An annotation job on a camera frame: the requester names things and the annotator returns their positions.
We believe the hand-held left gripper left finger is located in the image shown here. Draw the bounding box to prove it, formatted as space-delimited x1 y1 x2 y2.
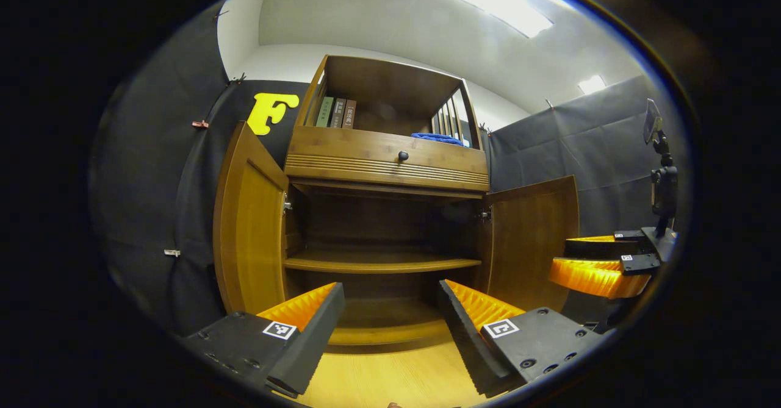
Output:
183 282 346 398

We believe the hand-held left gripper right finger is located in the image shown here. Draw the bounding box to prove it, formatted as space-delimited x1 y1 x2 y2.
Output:
437 279 611 398

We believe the wooden shoe cabinet door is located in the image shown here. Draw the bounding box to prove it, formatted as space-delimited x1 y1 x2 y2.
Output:
478 175 579 312
212 121 290 315

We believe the wooden double-door shoe cabinet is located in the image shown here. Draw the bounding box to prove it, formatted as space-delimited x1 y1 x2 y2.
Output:
284 54 490 346

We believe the wooden cabinet inner shelf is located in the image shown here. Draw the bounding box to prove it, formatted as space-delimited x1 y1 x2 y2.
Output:
284 251 483 274

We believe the wooden cabinet drawer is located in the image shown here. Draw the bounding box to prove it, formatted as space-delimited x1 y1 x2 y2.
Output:
284 126 490 193

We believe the blue cloth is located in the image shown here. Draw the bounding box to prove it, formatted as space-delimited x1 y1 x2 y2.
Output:
411 132 469 148

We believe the green book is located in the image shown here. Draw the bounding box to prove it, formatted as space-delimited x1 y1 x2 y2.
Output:
315 96 335 128

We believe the black backdrop cloth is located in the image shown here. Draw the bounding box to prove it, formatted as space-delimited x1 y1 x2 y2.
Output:
88 0 690 335

